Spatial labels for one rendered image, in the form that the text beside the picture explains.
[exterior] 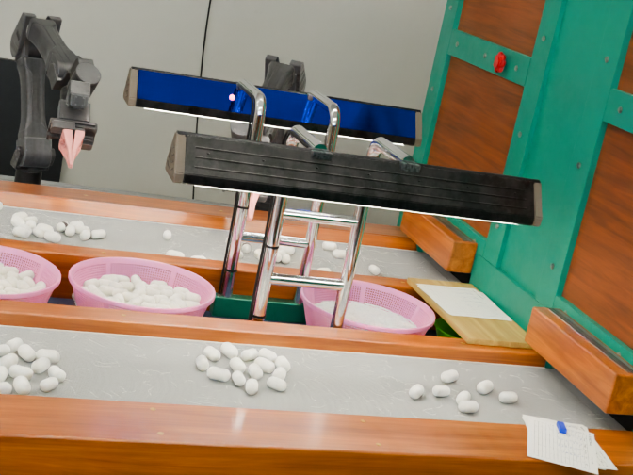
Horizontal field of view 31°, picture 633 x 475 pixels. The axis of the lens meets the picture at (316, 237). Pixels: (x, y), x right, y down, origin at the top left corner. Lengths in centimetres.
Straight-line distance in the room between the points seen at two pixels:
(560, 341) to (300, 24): 269
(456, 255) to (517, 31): 49
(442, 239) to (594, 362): 67
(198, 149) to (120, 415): 42
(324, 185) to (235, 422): 40
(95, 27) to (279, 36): 70
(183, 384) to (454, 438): 42
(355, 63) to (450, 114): 189
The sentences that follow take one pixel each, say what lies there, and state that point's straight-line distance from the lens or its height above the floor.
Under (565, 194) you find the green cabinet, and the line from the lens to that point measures 218.
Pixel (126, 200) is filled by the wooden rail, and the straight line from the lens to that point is 263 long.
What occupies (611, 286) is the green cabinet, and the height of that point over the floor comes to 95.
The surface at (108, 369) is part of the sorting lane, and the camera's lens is 178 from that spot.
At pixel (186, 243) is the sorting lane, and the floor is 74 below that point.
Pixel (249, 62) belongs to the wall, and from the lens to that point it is 448.
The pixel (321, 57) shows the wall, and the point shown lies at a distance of 454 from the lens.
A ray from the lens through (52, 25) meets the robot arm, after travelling 279.
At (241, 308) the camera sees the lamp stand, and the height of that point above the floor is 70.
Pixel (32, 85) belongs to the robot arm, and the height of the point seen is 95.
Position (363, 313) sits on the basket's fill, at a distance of 225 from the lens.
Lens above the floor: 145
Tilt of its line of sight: 15 degrees down
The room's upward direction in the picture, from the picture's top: 12 degrees clockwise
